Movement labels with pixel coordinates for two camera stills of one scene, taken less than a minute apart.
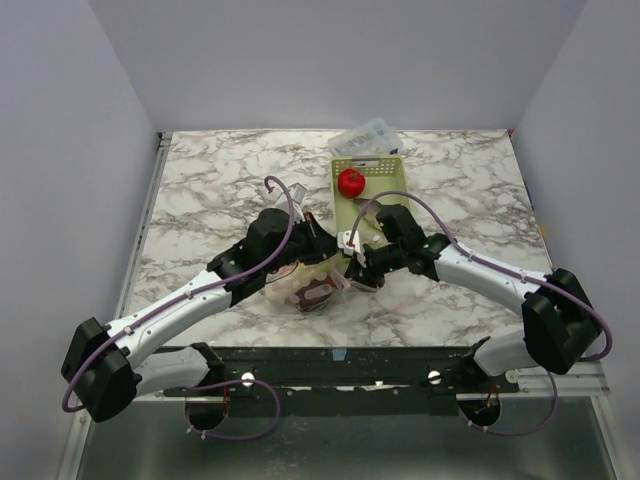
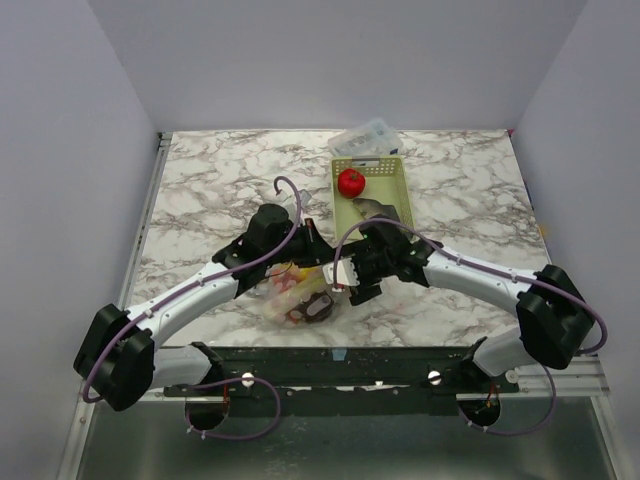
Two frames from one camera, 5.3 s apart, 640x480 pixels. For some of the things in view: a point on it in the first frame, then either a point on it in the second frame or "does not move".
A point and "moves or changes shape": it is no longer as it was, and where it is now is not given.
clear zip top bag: x=310 y=287 moves or changes shape
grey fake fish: x=373 y=209 does not move
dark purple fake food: x=314 y=294 to x=318 y=307
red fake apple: x=351 y=183 does not move
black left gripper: x=322 y=244 does not move
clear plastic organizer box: x=375 y=138 does not move
